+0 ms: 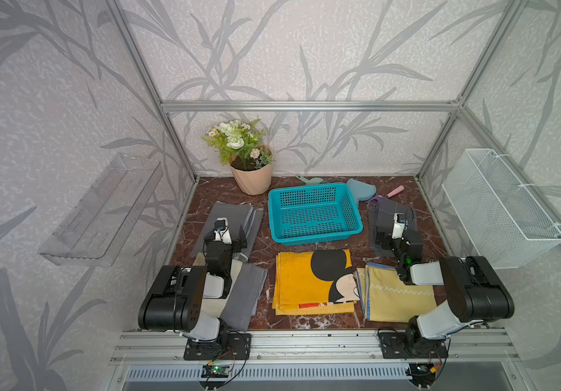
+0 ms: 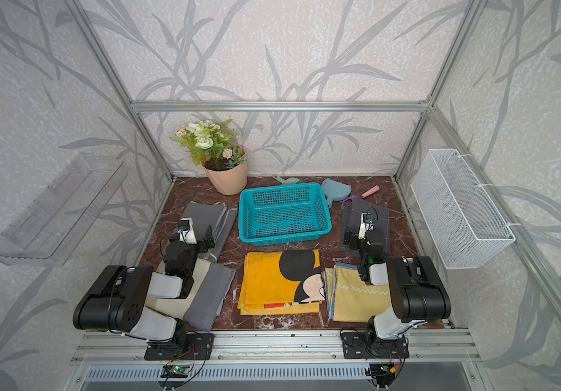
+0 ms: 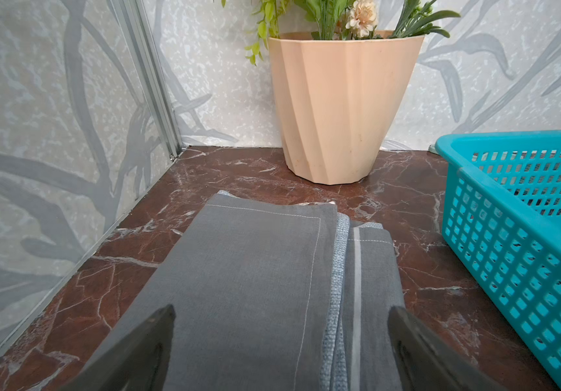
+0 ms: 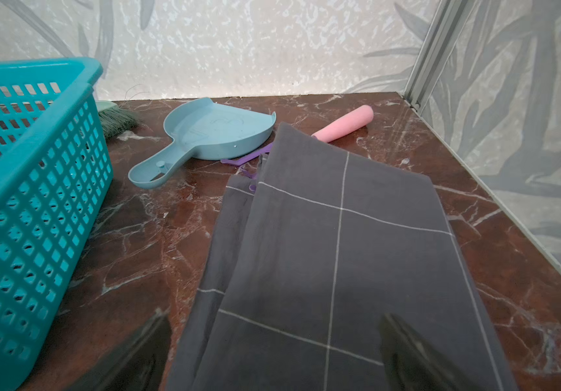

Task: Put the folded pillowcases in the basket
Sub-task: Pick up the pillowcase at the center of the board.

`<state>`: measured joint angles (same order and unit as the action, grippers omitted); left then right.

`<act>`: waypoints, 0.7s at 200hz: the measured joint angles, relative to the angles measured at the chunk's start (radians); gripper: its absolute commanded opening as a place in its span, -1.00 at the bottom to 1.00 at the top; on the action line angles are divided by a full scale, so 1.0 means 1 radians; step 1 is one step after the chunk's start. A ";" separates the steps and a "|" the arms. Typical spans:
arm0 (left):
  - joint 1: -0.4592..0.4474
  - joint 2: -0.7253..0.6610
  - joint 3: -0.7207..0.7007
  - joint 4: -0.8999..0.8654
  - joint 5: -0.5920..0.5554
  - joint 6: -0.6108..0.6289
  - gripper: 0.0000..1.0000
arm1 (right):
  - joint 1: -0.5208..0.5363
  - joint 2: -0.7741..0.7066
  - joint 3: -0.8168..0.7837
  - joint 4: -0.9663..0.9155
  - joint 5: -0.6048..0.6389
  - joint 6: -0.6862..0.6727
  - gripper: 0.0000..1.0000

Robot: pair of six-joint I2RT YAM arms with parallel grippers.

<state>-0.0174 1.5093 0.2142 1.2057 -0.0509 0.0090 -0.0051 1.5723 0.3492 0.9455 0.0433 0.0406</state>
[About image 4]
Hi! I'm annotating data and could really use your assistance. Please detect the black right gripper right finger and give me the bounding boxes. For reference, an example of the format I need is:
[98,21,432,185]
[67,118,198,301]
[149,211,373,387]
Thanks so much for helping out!
[379,313,481,390]

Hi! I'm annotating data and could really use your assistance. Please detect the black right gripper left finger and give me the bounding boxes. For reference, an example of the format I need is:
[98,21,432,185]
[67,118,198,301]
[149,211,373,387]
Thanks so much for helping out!
[68,313,171,390]

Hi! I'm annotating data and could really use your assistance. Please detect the dark grey checked pillowcase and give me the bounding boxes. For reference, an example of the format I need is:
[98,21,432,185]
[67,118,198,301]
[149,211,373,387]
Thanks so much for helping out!
[167,123,516,390]

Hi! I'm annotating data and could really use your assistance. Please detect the teal plastic basket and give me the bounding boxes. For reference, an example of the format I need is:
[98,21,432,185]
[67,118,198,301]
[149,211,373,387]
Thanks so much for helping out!
[0,57,114,390]

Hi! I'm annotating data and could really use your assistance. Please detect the light blue dustpan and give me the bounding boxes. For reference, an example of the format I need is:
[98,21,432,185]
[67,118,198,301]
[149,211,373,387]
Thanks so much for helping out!
[128,98,276,189]

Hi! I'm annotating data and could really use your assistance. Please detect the pink handled brush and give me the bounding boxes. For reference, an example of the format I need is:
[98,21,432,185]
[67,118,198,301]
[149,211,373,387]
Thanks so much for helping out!
[313,105,374,143]

